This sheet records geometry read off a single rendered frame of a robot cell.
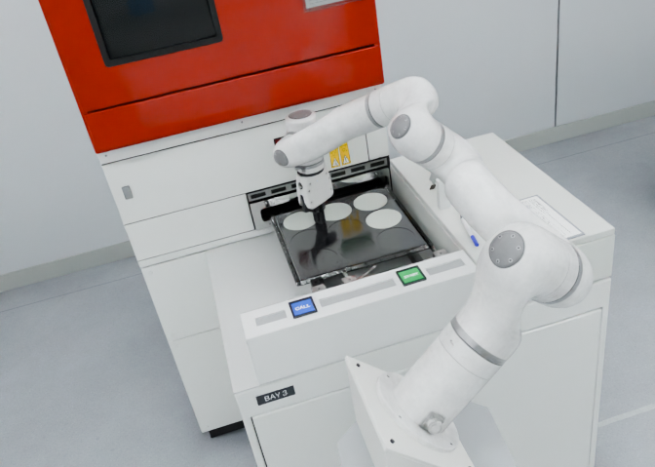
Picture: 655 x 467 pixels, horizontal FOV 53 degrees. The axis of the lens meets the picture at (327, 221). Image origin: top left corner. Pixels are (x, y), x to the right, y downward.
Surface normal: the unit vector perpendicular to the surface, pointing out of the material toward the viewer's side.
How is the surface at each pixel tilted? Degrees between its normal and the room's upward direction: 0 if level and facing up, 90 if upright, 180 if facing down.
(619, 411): 0
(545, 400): 90
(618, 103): 90
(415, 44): 90
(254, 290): 0
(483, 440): 0
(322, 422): 90
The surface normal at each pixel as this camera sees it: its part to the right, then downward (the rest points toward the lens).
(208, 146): 0.25, 0.47
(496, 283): -0.86, 0.29
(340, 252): -0.15, -0.84
